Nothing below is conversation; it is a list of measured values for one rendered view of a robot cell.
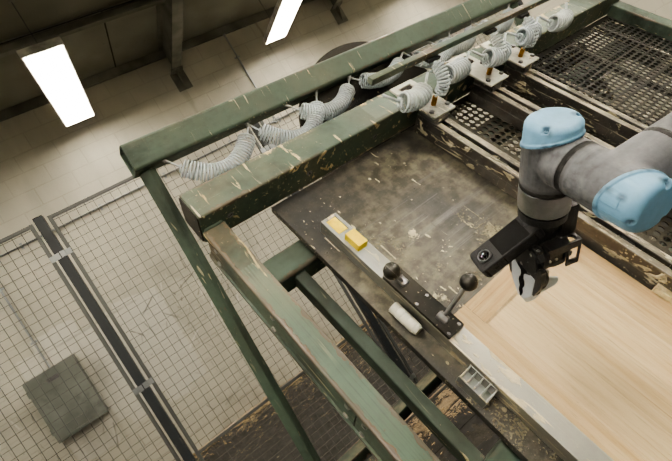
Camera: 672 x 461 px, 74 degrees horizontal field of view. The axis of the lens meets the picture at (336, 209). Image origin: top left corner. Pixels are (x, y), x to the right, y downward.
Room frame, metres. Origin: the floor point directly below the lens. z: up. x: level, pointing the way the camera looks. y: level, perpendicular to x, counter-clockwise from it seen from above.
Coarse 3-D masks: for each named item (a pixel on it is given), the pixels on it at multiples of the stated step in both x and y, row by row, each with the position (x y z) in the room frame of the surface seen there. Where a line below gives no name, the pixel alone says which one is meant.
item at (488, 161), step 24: (432, 96) 1.42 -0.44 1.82; (432, 120) 1.39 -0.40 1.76; (456, 144) 1.35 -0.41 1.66; (480, 144) 1.33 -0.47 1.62; (480, 168) 1.32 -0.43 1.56; (504, 168) 1.25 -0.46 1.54; (600, 240) 1.11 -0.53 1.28; (624, 240) 1.08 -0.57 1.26; (624, 264) 1.09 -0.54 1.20; (648, 264) 1.04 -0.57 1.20
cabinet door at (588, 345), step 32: (512, 288) 1.04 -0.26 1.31; (576, 288) 1.05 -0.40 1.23; (608, 288) 1.05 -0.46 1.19; (640, 288) 1.05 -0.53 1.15; (480, 320) 0.98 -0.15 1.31; (512, 320) 0.99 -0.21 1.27; (544, 320) 0.99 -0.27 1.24; (576, 320) 0.99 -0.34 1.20; (608, 320) 0.99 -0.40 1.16; (640, 320) 1.00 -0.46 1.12; (512, 352) 0.93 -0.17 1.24; (544, 352) 0.94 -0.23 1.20; (576, 352) 0.94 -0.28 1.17; (608, 352) 0.94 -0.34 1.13; (640, 352) 0.94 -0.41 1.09; (544, 384) 0.89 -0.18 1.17; (576, 384) 0.89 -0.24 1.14; (608, 384) 0.89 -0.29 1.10; (640, 384) 0.89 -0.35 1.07; (576, 416) 0.85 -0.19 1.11; (608, 416) 0.85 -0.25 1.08; (640, 416) 0.85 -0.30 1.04; (608, 448) 0.81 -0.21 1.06; (640, 448) 0.81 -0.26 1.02
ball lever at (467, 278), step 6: (462, 276) 0.91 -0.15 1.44; (468, 276) 0.90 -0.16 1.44; (474, 276) 0.90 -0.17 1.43; (462, 282) 0.90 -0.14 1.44; (468, 282) 0.89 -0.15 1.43; (474, 282) 0.89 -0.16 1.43; (462, 288) 0.91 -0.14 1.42; (468, 288) 0.89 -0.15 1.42; (474, 288) 0.89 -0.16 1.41; (462, 294) 0.92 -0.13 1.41; (456, 300) 0.92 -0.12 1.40; (450, 306) 0.93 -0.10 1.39; (438, 312) 0.95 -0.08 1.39; (444, 312) 0.94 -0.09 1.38; (438, 318) 0.95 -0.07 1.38; (444, 318) 0.94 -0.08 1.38
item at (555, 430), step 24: (336, 216) 1.15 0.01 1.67; (336, 240) 1.12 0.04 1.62; (360, 264) 1.08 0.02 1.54; (384, 264) 1.06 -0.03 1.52; (384, 288) 1.04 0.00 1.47; (432, 336) 0.97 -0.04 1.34; (456, 336) 0.93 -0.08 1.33; (480, 360) 0.90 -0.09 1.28; (504, 384) 0.86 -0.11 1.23; (528, 384) 0.87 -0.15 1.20; (528, 408) 0.83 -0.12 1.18; (552, 408) 0.83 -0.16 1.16; (552, 432) 0.81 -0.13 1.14; (576, 432) 0.81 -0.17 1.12; (576, 456) 0.78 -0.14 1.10; (600, 456) 0.78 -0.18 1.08
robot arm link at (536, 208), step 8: (520, 192) 0.66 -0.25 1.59; (520, 200) 0.66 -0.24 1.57; (528, 200) 0.64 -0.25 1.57; (536, 200) 0.63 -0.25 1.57; (544, 200) 0.63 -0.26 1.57; (552, 200) 0.62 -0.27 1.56; (560, 200) 0.62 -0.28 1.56; (568, 200) 0.63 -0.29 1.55; (520, 208) 0.67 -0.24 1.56; (528, 208) 0.65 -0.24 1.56; (536, 208) 0.64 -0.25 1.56; (544, 208) 0.63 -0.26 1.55; (552, 208) 0.63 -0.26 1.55; (560, 208) 0.63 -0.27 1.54; (568, 208) 0.64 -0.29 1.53; (536, 216) 0.65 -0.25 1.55; (544, 216) 0.64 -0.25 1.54; (552, 216) 0.64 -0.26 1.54; (560, 216) 0.64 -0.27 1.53
